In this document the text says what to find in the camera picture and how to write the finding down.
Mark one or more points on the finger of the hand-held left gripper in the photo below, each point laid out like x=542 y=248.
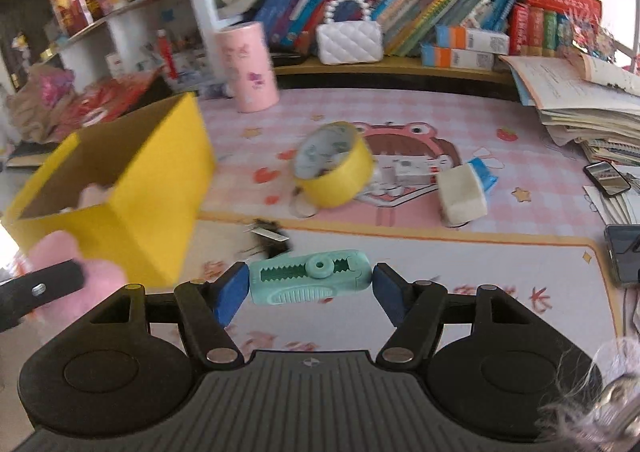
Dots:
x=45 y=288

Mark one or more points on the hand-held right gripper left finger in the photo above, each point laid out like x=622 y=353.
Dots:
x=232 y=293

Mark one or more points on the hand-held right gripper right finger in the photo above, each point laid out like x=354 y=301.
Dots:
x=389 y=293

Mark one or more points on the pink plush toy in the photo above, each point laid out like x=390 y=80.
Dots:
x=95 y=282

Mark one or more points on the teal correction tape dispenser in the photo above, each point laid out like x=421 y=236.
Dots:
x=295 y=287

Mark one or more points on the yellow tape roll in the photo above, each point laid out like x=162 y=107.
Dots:
x=340 y=187

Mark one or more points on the yellow cardboard box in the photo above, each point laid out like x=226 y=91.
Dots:
x=150 y=192

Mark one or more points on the black binder clip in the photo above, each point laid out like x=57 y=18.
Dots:
x=270 y=239

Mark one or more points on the pink soft item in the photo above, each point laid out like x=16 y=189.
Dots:
x=95 y=195

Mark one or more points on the pink checkered printed tablecloth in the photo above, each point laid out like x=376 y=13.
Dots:
x=500 y=252

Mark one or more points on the small white box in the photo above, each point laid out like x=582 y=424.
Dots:
x=415 y=171

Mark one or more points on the brown cloth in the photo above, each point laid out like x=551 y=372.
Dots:
x=35 y=101

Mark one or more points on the red paper sheets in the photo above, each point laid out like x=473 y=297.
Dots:
x=110 y=99

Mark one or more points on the pink cylinder container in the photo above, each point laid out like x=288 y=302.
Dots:
x=247 y=66

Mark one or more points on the dark smartphone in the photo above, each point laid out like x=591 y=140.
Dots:
x=622 y=252

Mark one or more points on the loose white papers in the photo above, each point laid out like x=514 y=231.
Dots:
x=617 y=209

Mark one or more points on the orange and white carton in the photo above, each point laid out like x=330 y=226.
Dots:
x=475 y=37
x=455 y=56

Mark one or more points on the red marker tube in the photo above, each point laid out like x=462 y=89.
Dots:
x=166 y=56

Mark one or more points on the black smartphone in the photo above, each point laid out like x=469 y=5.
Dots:
x=607 y=179

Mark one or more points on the stack of papers and workbooks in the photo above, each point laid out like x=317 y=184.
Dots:
x=580 y=106

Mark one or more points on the row of colourful books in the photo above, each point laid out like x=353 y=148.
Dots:
x=415 y=11

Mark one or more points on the red and green upright books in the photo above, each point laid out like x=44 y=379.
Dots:
x=537 y=29

